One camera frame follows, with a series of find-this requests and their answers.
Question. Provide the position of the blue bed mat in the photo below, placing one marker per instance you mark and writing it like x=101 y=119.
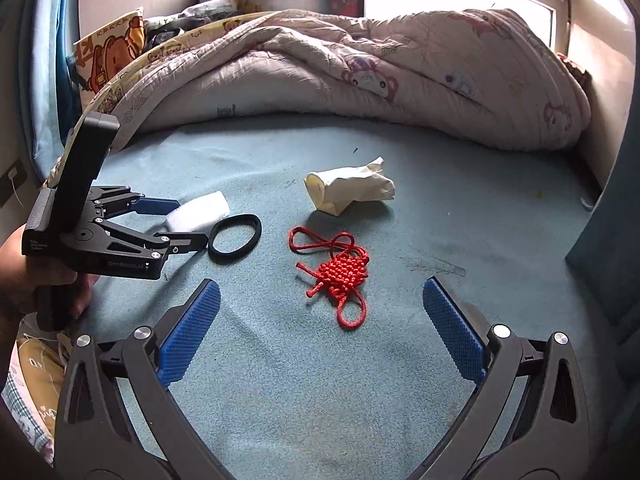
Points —
x=300 y=410

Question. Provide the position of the crumpled cream paper bag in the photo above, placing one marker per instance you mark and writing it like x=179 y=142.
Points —
x=345 y=187

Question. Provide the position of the black hair band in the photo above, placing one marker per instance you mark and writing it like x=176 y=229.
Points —
x=211 y=242

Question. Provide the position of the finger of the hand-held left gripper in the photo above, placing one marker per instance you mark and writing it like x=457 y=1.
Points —
x=187 y=242
x=155 y=205

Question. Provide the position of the blue curtain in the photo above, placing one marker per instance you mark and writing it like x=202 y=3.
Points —
x=600 y=250
x=50 y=35

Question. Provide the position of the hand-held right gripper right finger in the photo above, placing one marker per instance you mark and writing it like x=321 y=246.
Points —
x=455 y=330

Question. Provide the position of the cartoon bear pillow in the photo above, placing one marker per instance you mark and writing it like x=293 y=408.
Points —
x=107 y=52

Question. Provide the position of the pink printed quilt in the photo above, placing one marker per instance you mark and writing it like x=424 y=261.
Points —
x=350 y=75

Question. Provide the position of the person's left hand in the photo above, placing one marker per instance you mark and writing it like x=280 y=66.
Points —
x=15 y=280

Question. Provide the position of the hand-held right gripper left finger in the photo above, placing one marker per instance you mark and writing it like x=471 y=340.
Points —
x=192 y=330

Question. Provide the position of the green plaid cloth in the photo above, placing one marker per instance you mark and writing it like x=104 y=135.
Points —
x=25 y=420

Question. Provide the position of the red woven knot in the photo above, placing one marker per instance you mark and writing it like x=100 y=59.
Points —
x=345 y=270

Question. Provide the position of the white tissue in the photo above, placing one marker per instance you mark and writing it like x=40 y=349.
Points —
x=200 y=210

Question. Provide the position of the yellow printed blanket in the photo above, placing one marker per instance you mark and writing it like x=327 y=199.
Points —
x=150 y=57

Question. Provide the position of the grey wall socket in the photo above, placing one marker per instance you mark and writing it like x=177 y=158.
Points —
x=12 y=180

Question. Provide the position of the yellow printed cloth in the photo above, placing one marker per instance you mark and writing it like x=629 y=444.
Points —
x=40 y=365

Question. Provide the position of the dark clothes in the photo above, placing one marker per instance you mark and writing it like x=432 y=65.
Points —
x=195 y=20

